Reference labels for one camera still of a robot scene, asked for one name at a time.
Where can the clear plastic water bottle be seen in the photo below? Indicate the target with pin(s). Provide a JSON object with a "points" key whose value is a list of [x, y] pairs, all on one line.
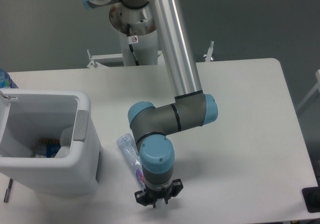
{"points": [[127, 146]]}

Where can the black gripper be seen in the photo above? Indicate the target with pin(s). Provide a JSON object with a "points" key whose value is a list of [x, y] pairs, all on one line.
{"points": [[149, 197]]}

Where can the white trash can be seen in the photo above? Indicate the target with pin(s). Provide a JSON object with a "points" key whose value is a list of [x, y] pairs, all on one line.
{"points": [[26, 116]]}

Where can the blue bottle at edge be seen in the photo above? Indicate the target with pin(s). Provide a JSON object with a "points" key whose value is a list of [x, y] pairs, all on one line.
{"points": [[6, 81]]}

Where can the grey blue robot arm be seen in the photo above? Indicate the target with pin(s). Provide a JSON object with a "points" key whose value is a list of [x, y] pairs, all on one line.
{"points": [[189, 106]]}

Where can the black object at table corner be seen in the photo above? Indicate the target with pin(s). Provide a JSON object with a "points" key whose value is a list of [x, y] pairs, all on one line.
{"points": [[311, 197]]}

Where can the dark metal tool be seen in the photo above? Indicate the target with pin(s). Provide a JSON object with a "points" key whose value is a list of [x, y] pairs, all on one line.
{"points": [[8, 191]]}

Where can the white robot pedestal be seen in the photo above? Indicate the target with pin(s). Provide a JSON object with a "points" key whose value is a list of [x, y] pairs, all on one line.
{"points": [[137, 34]]}

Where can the blue trash inside can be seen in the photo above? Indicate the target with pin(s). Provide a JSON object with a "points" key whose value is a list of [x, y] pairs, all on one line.
{"points": [[46, 148]]}

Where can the clear plastic wrapper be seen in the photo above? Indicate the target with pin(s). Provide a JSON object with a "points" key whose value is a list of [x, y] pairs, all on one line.
{"points": [[65, 142]]}

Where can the white frame at right edge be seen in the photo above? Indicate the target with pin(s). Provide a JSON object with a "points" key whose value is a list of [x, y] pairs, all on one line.
{"points": [[310, 97]]}

